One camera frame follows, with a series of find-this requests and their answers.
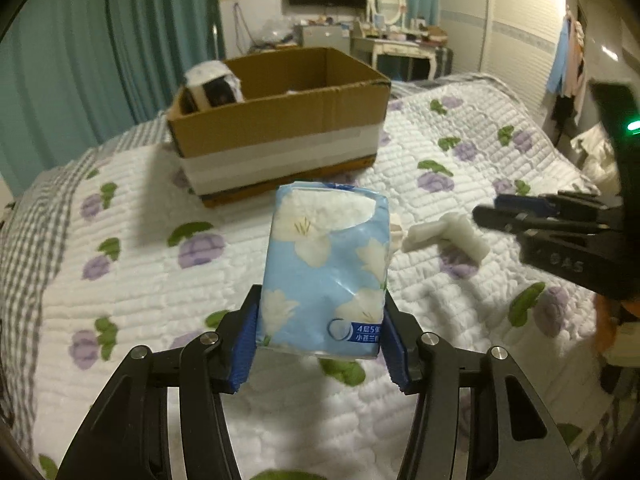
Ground white dressing table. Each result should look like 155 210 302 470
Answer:
350 24 440 81

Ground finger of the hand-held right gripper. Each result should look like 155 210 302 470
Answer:
472 204 621 234
492 191 623 216

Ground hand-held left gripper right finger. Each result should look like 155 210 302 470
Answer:
382 290 583 480

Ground white and black plush toy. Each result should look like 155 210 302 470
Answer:
182 60 246 112

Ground floral quilted bedspread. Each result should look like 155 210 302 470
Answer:
0 73 616 480

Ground blue floral tissue pack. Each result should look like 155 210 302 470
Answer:
255 182 391 360

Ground white wardrobe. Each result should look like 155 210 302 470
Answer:
479 0 567 131

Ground grey cabinet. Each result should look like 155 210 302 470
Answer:
301 25 352 55

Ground hanging clothes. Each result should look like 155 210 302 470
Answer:
545 7 587 133

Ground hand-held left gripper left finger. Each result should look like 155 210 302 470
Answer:
56 284 264 480

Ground clear plastic bag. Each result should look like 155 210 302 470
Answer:
250 14 297 53

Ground white plastic pipe piece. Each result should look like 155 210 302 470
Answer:
388 212 490 261

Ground cardboard box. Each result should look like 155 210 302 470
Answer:
166 47 392 209

